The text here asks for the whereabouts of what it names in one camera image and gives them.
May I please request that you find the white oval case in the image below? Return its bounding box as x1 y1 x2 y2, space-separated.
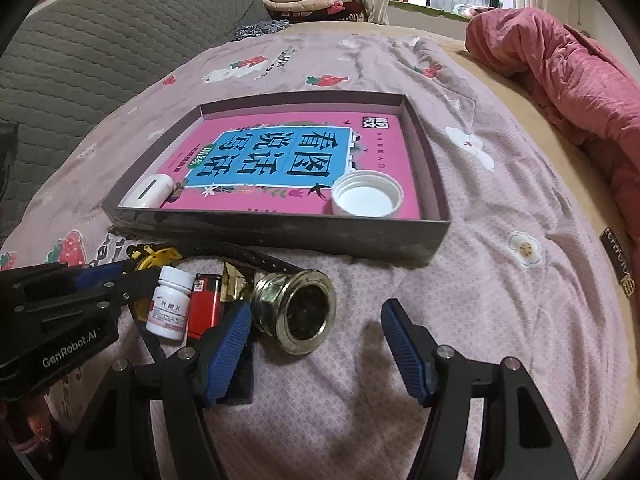
118 173 176 209

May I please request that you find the grey shallow cardboard box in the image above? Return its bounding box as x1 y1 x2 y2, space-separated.
102 92 452 267

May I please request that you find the dark floral cloth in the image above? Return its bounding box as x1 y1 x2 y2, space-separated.
234 19 292 42

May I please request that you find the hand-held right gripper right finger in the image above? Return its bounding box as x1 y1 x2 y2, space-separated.
381 299 581 480

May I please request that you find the yellow and black watch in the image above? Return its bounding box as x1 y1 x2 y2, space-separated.
125 241 301 361

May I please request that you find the white plastic cap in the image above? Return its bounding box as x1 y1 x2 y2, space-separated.
331 170 404 218

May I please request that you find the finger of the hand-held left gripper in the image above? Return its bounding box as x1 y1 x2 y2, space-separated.
65 261 136 291
75 270 163 311

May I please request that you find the red-pink quilt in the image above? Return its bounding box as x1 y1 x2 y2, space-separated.
464 7 640 243

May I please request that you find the white medicine bottle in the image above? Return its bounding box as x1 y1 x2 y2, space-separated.
145 266 195 343

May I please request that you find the glass jar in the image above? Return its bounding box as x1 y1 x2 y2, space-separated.
249 270 338 357

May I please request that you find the red lighter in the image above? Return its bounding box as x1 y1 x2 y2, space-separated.
186 272 223 342

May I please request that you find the black mattress label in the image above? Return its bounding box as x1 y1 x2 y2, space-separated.
599 226 637 300

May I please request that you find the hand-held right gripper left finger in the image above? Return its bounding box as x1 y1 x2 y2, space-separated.
60 302 253 480

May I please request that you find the black and gold case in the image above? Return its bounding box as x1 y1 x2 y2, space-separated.
220 261 257 305

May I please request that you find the pink printed blanket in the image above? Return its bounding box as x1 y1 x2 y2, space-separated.
0 30 628 480

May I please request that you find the grey quilted headboard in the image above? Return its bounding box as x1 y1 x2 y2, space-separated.
0 0 275 243

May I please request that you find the pink book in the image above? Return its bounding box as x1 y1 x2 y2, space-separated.
160 110 423 221

